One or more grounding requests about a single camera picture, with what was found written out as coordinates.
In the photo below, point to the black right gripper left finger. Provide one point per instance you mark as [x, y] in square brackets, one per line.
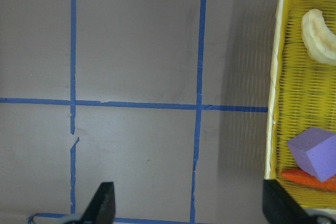
[102, 207]

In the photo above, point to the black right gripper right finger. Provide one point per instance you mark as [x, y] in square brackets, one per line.
[279, 207]

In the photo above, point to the pale bread piece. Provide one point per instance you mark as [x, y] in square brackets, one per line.
[318, 39]

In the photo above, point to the yellow plastic tray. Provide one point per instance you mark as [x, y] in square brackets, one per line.
[301, 95]

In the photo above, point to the orange toy carrot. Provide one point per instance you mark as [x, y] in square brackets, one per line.
[301, 177]

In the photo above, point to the purple foam block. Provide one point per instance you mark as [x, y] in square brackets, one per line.
[314, 152]

